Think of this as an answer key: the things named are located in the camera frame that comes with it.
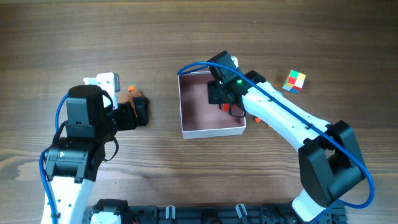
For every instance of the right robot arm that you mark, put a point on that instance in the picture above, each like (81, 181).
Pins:
(330, 160)

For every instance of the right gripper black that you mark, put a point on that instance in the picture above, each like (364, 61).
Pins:
(213, 93)

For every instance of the yellow duck toy blue hat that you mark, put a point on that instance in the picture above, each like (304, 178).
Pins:
(228, 108)

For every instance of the brown plush toy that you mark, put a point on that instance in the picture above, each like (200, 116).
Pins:
(130, 95)

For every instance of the white box pink interior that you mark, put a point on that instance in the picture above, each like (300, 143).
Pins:
(199, 118)

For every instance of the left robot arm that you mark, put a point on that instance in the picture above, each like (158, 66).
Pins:
(69, 166)

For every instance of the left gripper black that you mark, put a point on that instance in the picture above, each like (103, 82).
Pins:
(129, 117)

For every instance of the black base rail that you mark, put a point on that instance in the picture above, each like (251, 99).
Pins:
(118, 211)

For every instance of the small colourful puzzle cube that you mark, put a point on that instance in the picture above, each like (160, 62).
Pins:
(294, 82)

